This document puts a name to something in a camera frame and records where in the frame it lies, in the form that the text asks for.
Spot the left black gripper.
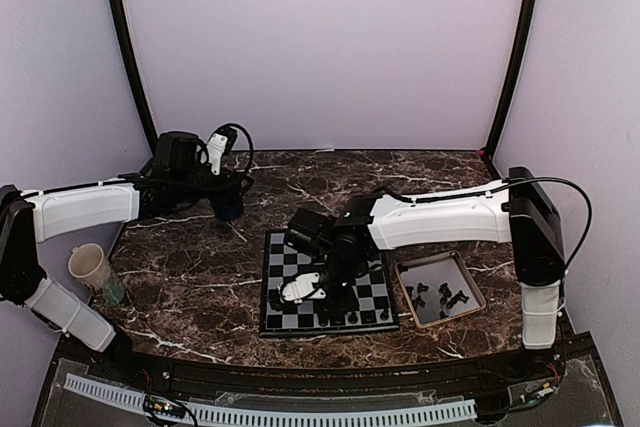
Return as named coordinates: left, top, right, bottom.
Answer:
left=172, top=165, right=253, bottom=206

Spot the dark blue cup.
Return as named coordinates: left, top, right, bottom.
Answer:
left=209, top=193, right=244, bottom=222

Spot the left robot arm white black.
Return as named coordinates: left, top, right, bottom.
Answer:
left=1, top=123, right=253, bottom=383

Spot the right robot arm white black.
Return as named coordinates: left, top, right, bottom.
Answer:
left=278, top=167, right=573, bottom=381

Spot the black grey chess board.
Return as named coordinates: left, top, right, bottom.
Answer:
left=259, top=229, right=399, bottom=338

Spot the small green circuit board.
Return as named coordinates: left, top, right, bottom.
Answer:
left=143, top=395, right=186, bottom=418

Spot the wooden tray with dark base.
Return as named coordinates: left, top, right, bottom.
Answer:
left=395, top=251, right=487, bottom=329

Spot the beige paper cup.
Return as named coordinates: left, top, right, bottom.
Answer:
left=67, top=243, right=125, bottom=306

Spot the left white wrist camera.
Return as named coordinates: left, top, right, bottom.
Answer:
left=206, top=125, right=237, bottom=175

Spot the black front rail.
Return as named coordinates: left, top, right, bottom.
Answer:
left=133, top=351, right=521, bottom=393

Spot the white slotted cable duct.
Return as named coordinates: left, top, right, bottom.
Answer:
left=63, top=373, right=477, bottom=426

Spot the left black frame post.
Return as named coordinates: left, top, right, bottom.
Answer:
left=108, top=0, right=158, bottom=152

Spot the black frame post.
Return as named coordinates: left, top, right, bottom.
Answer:
left=483, top=0, right=536, bottom=164
left=108, top=0, right=158, bottom=152

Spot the right black frame post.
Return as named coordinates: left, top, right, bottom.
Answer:
left=483, top=0, right=536, bottom=164

